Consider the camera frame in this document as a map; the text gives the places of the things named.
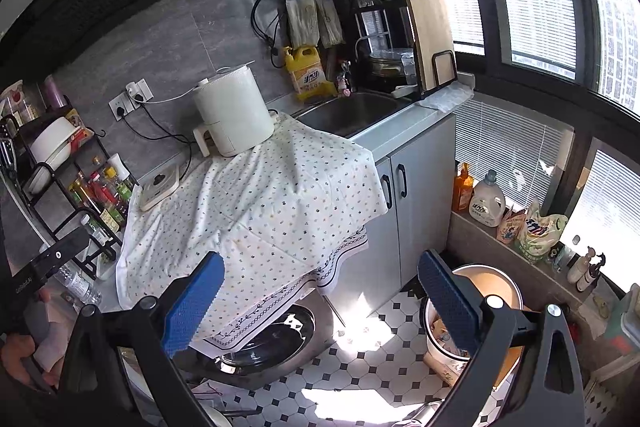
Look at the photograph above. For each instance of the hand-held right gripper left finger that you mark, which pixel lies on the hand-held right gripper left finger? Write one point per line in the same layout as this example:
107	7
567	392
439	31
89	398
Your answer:
192	307

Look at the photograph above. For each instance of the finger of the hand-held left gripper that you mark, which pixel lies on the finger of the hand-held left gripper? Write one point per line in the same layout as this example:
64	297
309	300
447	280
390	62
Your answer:
65	247

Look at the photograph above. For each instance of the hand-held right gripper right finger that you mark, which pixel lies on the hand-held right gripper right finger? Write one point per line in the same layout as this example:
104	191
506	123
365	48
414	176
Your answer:
450	307

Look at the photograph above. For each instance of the beige wrapper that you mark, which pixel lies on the beige wrapper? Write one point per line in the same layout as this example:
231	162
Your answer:
442	332

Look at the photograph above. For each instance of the white enamel basin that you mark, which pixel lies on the white enamel basin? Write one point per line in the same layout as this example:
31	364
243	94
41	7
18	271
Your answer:
500	294

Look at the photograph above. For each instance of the person's left hand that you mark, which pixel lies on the person's left hand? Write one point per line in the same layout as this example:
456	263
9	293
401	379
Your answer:
15	357

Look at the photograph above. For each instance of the clear plastic water bottle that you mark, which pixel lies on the clear plastic water bottle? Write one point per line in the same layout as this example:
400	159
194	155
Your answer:
75	284

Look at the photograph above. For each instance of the black spice rack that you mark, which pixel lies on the black spice rack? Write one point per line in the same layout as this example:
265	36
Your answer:
47	207

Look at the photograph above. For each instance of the row of condiment bottles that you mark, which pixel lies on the row of condiment bottles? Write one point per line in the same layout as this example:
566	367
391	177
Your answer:
102	197

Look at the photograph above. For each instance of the brown cardboard box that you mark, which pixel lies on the brown cardboard box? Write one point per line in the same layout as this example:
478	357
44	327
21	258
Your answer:
442	369

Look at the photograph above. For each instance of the washing machine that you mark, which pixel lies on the washing machine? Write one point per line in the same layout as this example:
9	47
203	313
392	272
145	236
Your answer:
280	337

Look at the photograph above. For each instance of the white cup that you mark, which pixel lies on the white cup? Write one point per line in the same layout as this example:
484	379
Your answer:
117	167

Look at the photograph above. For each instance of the beige printed packet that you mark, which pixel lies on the beige printed packet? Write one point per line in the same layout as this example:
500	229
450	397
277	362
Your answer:
510	227

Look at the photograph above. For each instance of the grey sink cabinet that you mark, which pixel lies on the grey sink cabinet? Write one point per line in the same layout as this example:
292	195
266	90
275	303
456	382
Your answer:
420	207

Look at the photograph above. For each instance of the white bowl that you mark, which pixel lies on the white bowl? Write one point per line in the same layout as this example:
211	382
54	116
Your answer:
50	142

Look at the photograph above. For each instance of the white laundry detergent bottle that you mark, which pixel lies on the white laundry detergent bottle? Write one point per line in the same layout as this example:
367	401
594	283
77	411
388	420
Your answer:
487	207

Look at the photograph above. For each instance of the orange bottle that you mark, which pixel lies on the orange bottle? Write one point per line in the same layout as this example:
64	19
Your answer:
462	194

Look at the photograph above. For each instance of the green white refill bag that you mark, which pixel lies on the green white refill bag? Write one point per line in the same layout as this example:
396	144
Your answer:
540	232

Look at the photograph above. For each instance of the white cloth black vine border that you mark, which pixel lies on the white cloth black vine border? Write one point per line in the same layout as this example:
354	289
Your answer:
310	277

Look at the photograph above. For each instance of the white floral tablecloth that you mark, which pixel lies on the white floral tablecloth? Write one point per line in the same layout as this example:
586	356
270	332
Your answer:
280	207

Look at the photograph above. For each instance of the white pump bottle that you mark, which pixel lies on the white pump bottle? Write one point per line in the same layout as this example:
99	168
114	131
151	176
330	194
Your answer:
577	267
590	277

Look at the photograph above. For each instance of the purple tumbler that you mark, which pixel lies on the purple tumbler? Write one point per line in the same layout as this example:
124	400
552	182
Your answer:
52	89

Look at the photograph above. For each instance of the white window blinds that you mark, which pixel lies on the white window blinds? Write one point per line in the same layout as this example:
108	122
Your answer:
510	142

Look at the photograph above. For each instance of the white air fryer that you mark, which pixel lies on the white air fryer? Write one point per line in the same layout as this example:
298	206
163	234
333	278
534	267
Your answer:
230	112

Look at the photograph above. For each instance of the white rag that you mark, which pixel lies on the white rag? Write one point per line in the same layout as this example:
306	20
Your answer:
445	99

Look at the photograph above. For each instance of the steel sink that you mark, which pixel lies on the steel sink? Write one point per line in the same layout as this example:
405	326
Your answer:
350	112

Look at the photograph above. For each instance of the steel pot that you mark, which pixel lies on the steel pot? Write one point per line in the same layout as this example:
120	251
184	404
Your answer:
382	62

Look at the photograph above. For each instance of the yellow detergent bottle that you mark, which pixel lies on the yellow detergent bottle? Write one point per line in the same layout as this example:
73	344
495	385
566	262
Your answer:
306	77

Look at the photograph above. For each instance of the steel faucet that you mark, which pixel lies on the steel faucet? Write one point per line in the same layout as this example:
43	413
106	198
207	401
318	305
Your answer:
346	69

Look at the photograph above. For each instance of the wooden cutting board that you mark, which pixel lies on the wooden cutting board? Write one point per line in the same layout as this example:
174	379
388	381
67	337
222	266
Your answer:
430	37

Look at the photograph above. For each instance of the black dish rack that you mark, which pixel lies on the black dish rack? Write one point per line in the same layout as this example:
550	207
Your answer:
362	19

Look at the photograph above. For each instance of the grey wall socket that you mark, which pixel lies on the grey wall socket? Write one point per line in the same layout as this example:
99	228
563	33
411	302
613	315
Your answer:
120	107

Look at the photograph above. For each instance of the wall socket white plug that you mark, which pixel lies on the wall socket white plug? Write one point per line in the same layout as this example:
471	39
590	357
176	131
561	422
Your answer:
137	89

